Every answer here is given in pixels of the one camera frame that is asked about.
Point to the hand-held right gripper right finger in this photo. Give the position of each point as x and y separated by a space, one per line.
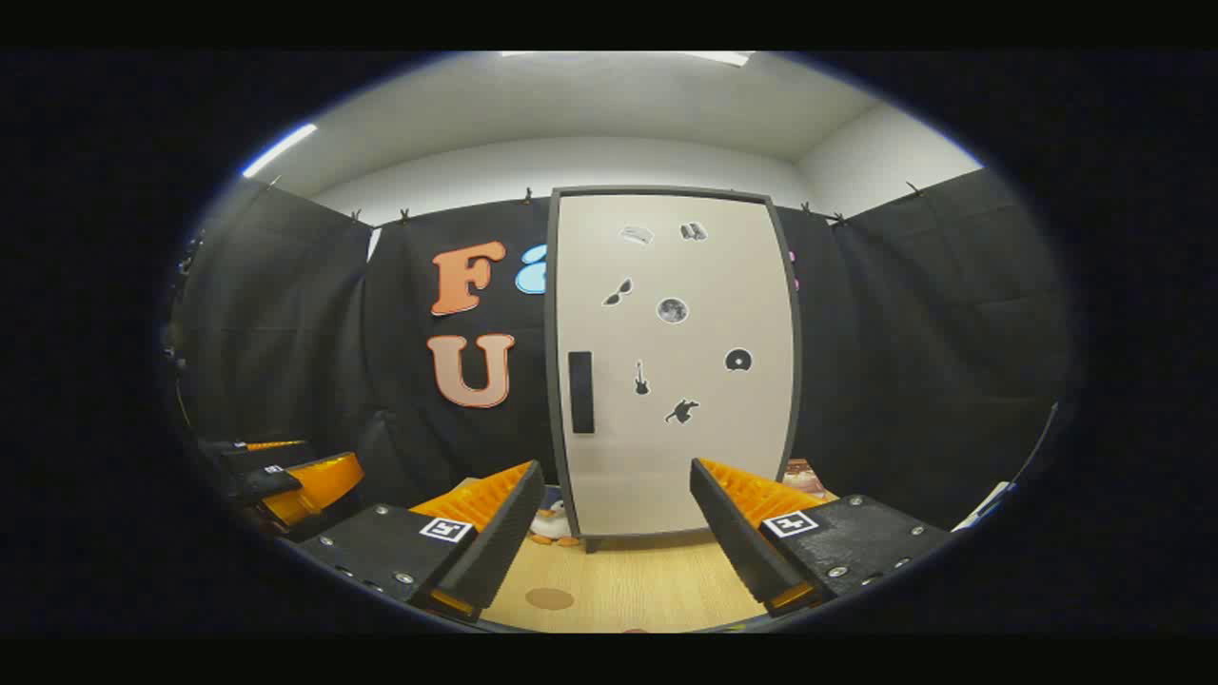
733 542

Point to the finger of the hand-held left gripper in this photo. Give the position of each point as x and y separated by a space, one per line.
257 452
319 480

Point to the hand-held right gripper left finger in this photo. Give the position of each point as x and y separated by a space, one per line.
500 547

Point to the grey cabinet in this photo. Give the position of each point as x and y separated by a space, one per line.
551 333

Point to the penguin plush toy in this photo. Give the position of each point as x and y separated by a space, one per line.
550 523

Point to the black backdrop cloth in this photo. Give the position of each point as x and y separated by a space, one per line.
285 314

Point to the white board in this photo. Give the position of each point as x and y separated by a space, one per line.
985 507

